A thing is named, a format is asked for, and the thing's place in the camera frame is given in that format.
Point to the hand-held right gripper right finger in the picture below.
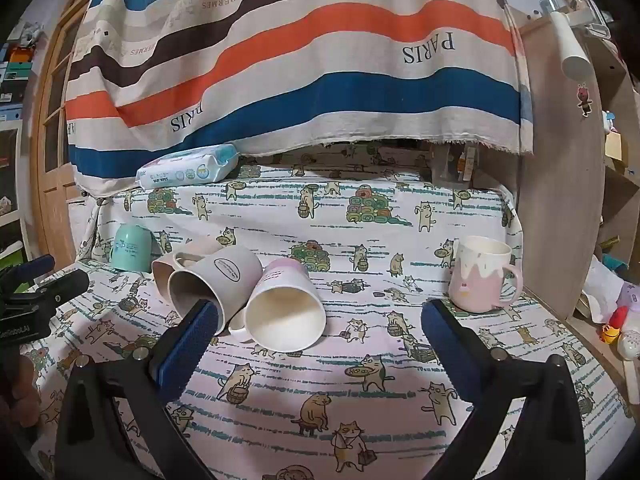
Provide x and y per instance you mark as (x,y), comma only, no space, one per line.
(447,350)

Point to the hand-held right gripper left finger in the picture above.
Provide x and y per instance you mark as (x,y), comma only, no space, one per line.
(187,345)

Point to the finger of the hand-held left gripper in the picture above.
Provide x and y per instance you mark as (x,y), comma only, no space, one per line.
(65,285)
(42,262)

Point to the teal cup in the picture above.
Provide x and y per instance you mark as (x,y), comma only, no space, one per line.
(130,247)

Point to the beige cup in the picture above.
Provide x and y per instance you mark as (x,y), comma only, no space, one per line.
(162,272)

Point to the grey cup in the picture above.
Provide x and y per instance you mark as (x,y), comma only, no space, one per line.
(225,270)

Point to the white cup with pink base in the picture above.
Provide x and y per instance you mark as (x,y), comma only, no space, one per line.
(285,320)

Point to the person's left hand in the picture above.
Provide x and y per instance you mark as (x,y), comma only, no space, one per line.
(25,400)

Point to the pink and white mug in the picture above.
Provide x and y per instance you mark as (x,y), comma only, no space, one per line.
(475,280)

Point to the cat printed cloth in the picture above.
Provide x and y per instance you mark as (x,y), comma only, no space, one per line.
(350,240)

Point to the baby wipes packet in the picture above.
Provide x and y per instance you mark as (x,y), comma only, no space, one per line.
(185,167)

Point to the red and yellow toy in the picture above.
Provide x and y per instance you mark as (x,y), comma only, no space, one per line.
(614,327)

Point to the white plastic bag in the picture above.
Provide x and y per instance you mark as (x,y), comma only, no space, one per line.
(602,285)

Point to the clear plastic container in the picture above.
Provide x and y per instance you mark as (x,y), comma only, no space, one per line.
(455,165)

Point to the stack of coloured boxes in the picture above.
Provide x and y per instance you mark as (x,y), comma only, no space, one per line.
(15,75)

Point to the wooden shelf panel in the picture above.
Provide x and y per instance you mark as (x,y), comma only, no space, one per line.
(560,160)

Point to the cardboard box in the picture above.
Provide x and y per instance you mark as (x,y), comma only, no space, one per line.
(615,145)

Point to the cartoon sticker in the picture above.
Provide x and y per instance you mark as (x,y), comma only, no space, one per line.
(584,100)

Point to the striped blanket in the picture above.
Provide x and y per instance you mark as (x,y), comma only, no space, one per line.
(300,60)

